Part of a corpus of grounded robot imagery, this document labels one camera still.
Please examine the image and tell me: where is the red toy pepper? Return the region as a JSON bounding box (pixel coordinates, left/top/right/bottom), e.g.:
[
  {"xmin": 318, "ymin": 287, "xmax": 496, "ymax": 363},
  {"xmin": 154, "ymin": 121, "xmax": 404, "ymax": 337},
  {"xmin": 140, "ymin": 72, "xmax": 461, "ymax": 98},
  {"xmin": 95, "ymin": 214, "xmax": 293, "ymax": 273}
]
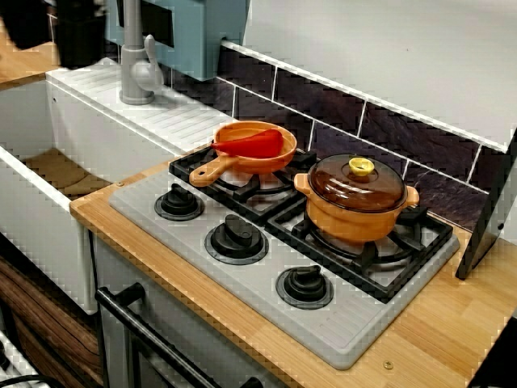
[{"xmin": 210, "ymin": 129, "xmax": 283, "ymax": 158}]

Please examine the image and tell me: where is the glass lid with yellow knob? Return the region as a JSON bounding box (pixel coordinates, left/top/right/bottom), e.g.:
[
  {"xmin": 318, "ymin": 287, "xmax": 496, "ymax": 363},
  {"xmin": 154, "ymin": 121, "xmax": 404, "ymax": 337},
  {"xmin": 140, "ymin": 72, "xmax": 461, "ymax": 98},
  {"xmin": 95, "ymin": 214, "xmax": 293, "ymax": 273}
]
[{"xmin": 307, "ymin": 153, "xmax": 407, "ymax": 211}]

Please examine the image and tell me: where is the black burner grate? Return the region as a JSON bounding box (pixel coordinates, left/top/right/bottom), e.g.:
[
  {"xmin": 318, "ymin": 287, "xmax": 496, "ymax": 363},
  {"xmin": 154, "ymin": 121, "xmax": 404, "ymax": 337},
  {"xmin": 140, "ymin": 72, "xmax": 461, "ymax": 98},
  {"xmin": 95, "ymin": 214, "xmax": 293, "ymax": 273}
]
[
  {"xmin": 168, "ymin": 143, "xmax": 318, "ymax": 221},
  {"xmin": 265, "ymin": 204, "xmax": 454, "ymax": 305}
]

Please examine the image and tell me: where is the orange toy frying pan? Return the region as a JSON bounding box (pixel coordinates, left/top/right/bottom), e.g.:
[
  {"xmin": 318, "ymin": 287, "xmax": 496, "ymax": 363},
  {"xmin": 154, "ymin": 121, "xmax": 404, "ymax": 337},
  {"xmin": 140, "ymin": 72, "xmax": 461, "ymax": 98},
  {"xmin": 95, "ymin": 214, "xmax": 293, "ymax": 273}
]
[{"xmin": 188, "ymin": 120, "xmax": 298, "ymax": 188}]

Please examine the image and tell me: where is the black stove knob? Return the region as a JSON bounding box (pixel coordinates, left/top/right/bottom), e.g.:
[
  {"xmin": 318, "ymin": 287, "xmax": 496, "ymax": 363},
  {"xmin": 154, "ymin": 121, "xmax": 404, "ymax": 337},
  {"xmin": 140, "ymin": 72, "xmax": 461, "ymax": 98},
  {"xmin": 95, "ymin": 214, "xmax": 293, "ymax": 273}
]
[
  {"xmin": 153, "ymin": 183, "xmax": 206, "ymax": 221},
  {"xmin": 204, "ymin": 213, "xmax": 270, "ymax": 266},
  {"xmin": 275, "ymin": 265, "xmax": 334, "ymax": 310}
]

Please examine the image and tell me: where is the orange toy pot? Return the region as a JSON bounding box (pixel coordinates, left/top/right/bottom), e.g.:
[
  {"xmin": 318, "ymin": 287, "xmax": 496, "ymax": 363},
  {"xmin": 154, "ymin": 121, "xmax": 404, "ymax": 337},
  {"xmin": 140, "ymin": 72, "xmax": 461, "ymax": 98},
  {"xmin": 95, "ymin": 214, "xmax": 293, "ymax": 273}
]
[{"xmin": 293, "ymin": 153, "xmax": 420, "ymax": 245}]

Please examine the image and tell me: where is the dark tiled backsplash panel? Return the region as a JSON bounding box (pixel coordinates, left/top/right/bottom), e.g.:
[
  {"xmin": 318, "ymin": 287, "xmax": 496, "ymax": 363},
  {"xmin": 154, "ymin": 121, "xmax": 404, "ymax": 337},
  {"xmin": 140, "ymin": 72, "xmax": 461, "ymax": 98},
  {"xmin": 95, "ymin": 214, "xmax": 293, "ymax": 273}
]
[{"xmin": 104, "ymin": 40, "xmax": 506, "ymax": 243}]

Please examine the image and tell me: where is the white toy oven cabinet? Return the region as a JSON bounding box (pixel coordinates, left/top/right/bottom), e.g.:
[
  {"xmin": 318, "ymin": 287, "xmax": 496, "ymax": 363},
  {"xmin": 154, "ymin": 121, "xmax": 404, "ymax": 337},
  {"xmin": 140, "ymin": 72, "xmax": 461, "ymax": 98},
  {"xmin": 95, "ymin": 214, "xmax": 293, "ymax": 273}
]
[{"xmin": 89, "ymin": 232, "xmax": 284, "ymax": 388}]

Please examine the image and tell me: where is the grey toy stove plate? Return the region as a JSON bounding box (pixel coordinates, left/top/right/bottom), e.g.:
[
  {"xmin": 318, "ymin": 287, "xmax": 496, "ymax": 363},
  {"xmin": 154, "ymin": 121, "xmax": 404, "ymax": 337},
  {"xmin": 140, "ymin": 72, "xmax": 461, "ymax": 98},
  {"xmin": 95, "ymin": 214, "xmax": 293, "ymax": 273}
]
[{"xmin": 108, "ymin": 159, "xmax": 461, "ymax": 371}]

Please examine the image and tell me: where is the teal toy cabinet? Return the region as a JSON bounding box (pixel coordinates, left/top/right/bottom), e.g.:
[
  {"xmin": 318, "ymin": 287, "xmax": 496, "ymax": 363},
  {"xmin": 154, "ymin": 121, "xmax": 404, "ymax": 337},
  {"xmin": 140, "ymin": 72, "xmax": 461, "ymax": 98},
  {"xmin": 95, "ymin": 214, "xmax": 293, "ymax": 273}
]
[{"xmin": 105, "ymin": 0, "xmax": 251, "ymax": 81}]

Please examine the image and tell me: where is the white toy sink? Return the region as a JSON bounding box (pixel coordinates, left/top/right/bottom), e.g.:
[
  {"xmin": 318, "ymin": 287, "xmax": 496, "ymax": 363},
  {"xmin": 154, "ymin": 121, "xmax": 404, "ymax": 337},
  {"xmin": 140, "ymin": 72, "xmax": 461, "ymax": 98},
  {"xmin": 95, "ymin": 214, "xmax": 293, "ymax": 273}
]
[{"xmin": 0, "ymin": 56, "xmax": 243, "ymax": 316}]

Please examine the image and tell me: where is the grey toy faucet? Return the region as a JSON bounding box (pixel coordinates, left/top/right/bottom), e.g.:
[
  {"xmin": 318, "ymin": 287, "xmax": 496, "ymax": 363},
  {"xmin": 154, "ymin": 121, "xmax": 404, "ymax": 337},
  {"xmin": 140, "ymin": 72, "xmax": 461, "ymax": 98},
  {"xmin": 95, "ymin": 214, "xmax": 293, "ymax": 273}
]
[{"xmin": 119, "ymin": 0, "xmax": 165, "ymax": 105}]

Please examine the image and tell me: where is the black side panel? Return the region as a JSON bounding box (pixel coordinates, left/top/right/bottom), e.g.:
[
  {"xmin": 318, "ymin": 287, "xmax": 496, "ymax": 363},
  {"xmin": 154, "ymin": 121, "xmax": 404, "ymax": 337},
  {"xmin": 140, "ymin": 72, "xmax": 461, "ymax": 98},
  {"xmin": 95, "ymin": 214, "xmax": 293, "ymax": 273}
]
[{"xmin": 455, "ymin": 129, "xmax": 517, "ymax": 280}]

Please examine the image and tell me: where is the black upright panel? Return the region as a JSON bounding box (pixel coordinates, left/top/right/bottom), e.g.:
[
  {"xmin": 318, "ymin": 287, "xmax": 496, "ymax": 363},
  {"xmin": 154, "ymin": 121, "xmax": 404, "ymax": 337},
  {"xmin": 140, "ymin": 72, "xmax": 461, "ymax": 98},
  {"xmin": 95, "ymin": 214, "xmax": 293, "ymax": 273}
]
[{"xmin": 54, "ymin": 0, "xmax": 107, "ymax": 68}]

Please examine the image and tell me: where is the black oven door handle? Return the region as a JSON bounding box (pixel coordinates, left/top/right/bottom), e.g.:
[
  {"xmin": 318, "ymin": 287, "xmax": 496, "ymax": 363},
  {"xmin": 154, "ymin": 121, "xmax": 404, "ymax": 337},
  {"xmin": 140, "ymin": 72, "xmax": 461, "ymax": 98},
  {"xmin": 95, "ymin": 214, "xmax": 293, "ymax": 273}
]
[{"xmin": 95, "ymin": 282, "xmax": 263, "ymax": 388}]

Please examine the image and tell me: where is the black floor cable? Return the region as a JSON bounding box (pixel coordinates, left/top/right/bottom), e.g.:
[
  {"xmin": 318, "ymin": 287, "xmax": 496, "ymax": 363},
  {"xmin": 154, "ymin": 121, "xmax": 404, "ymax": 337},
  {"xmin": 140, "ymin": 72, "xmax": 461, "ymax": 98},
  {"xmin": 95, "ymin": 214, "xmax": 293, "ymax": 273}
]
[{"xmin": 0, "ymin": 373, "xmax": 56, "ymax": 388}]

